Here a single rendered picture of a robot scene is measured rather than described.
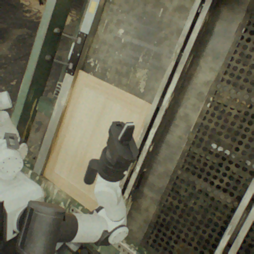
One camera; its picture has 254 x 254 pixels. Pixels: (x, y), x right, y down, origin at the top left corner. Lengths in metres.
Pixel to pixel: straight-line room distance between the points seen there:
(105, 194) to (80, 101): 0.66
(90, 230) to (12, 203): 0.26
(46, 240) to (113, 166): 0.29
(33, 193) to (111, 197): 0.26
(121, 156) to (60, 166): 0.83
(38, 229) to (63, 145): 0.67
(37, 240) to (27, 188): 0.18
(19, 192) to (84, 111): 0.57
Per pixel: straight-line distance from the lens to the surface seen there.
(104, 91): 1.41
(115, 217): 1.11
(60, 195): 1.56
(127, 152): 0.80
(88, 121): 1.46
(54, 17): 1.66
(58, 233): 0.99
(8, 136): 1.08
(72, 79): 1.50
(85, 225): 1.06
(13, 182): 1.08
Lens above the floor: 2.16
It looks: 43 degrees down
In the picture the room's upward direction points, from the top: straight up
